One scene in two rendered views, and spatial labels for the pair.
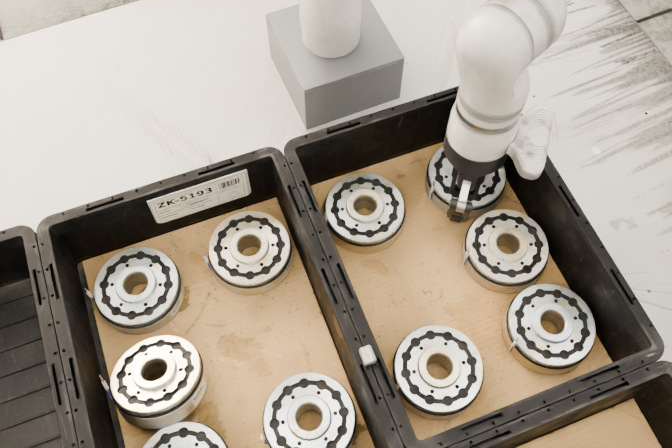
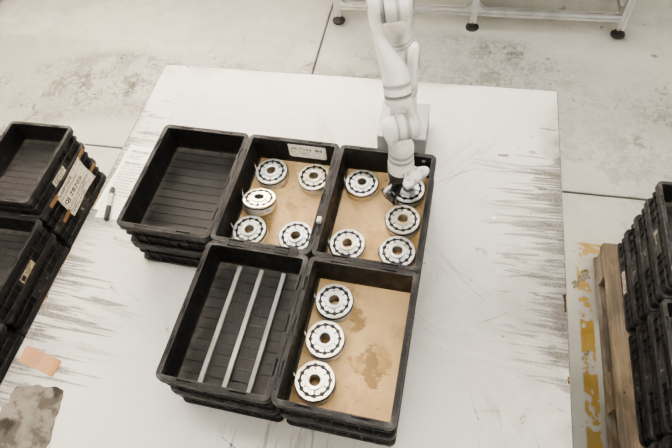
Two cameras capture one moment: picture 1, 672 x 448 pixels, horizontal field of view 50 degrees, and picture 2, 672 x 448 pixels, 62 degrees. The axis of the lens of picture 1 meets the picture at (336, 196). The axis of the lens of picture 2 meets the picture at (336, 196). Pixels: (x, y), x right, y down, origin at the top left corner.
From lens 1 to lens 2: 0.94 m
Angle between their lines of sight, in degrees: 22
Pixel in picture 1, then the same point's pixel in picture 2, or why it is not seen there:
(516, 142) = (406, 173)
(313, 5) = not seen: hidden behind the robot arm
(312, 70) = not seen: hidden behind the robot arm
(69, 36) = (313, 80)
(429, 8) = (465, 128)
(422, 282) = (366, 218)
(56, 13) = (342, 70)
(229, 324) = (293, 199)
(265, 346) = (299, 211)
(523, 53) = (394, 134)
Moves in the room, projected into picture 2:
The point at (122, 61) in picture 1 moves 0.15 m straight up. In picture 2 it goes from (326, 98) to (322, 69)
